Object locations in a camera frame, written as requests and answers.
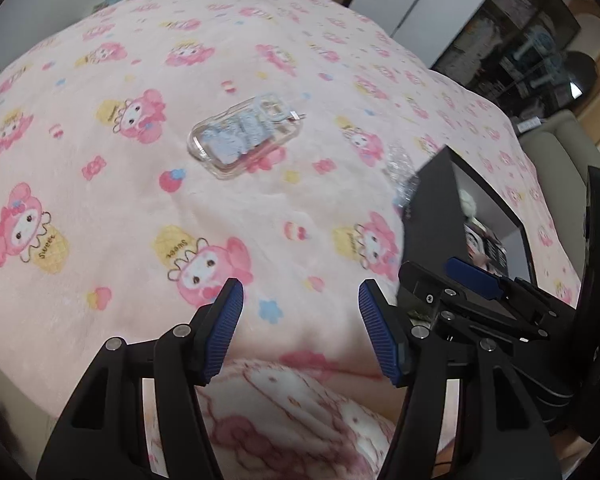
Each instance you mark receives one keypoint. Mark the black storage box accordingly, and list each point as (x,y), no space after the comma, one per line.
(430,200)

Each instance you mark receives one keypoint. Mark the black packet with white print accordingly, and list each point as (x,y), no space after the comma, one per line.
(485,250)

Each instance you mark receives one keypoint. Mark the black round object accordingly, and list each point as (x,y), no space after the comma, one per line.
(582,75)

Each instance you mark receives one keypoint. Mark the clear phone case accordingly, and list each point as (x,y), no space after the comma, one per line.
(240,140)

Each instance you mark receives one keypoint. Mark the pink printed blanket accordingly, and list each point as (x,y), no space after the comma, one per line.
(130,210)

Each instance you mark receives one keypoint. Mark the cream fluffy ball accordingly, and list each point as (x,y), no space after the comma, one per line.
(467,205)

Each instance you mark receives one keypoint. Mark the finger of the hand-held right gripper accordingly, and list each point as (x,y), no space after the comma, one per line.
(472,275)
(420,290)

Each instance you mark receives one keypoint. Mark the white power strip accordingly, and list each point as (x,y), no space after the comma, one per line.
(530,125)

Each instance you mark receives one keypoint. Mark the clear plastic wrapper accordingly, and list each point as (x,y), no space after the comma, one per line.
(400,175)

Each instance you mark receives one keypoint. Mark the dark display cabinet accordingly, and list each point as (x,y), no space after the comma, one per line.
(520,35)

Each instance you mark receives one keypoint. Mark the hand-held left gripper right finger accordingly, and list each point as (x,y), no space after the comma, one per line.
(380,330)

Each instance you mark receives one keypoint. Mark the white wardrobe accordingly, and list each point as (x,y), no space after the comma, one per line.
(420,0)

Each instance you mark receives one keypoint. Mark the white pink printed cloth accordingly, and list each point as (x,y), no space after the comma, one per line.
(305,410)

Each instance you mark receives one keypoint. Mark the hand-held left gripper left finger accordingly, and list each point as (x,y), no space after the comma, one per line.
(225,330)

